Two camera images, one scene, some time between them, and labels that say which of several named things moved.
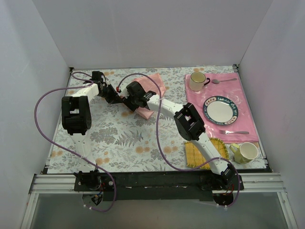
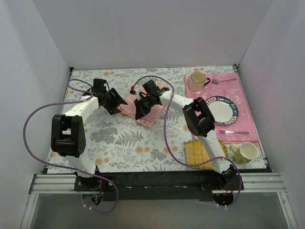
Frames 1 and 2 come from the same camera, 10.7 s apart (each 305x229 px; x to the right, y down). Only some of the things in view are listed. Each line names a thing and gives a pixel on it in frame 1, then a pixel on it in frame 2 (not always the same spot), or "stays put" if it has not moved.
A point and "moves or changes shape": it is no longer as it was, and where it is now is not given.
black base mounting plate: [157, 186] stays put
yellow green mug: [245, 152] stays put
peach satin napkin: [147, 84] moves or changes shape
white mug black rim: [198, 80] stays put
